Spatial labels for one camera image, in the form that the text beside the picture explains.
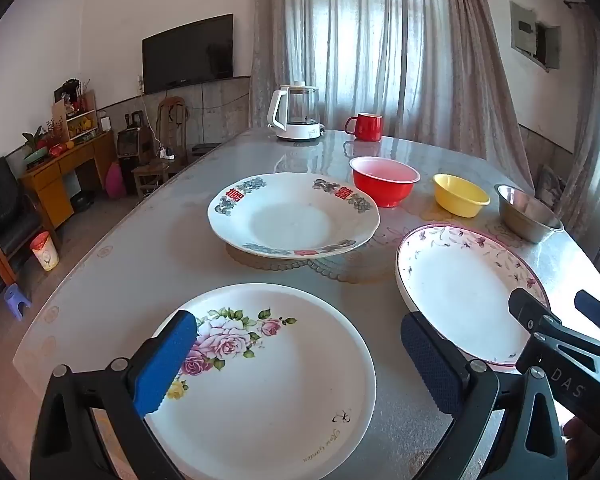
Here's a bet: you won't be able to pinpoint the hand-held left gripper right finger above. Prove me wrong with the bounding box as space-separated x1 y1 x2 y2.
401 311 568 480

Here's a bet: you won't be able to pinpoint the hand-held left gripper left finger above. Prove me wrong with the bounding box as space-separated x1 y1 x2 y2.
30 310 198 480

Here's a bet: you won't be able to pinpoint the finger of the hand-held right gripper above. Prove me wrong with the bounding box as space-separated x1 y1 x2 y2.
508 287 600 426
574 290 600 333

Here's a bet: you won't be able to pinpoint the white plate purple floral rim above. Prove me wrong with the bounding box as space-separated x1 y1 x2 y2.
395 224 551 367

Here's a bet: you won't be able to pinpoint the stainless steel bowl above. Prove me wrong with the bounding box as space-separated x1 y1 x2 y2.
495 184 565 244

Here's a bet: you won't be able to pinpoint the white plate pink roses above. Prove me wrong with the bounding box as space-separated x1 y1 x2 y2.
142 282 377 480

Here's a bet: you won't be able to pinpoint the yellow plastic bowl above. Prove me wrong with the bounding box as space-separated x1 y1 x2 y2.
433 173 491 218

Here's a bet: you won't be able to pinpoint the large plate red blue print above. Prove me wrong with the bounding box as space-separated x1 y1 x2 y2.
207 172 381 260

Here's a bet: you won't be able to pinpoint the red white trash bin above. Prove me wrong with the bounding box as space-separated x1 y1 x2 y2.
29 231 61 272

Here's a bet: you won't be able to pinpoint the small blue plastic stool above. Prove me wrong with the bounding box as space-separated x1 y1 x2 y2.
4 283 32 322

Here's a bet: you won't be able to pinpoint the red plastic bowl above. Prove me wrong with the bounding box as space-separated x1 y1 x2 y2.
349 156 421 209

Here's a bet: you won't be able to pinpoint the small wooden stool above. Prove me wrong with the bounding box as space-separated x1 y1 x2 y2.
131 160 171 198

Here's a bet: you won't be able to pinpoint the orange wooden desk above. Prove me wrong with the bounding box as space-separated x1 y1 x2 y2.
19 130 118 231

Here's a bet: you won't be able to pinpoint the beige side curtain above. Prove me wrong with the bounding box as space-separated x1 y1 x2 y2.
562 2 600 241

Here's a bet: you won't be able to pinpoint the dark speaker cabinet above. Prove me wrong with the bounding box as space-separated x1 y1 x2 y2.
116 127 142 166

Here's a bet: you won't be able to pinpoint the black armchair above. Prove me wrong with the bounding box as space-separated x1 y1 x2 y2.
0 156 61 311

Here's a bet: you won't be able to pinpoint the red mug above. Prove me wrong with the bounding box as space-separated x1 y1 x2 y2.
344 113 384 142

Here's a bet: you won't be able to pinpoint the wooden chair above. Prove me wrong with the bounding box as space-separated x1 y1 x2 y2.
157 96 188 166

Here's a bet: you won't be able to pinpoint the potted green plant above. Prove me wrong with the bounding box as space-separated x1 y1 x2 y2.
22 125 51 161

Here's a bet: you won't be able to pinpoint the wooden shelf with ornaments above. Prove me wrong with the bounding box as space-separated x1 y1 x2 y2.
52 89 101 142

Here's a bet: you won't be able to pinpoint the glass kettle white base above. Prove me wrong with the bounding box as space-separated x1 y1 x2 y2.
266 82 327 141

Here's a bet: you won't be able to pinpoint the beige window curtain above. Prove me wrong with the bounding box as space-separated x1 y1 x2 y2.
250 0 533 191

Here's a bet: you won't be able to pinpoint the black flat television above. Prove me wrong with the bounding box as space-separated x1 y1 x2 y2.
141 14 234 96

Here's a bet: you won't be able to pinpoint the grey wall electrical box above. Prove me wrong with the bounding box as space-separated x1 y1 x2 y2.
509 1 562 72

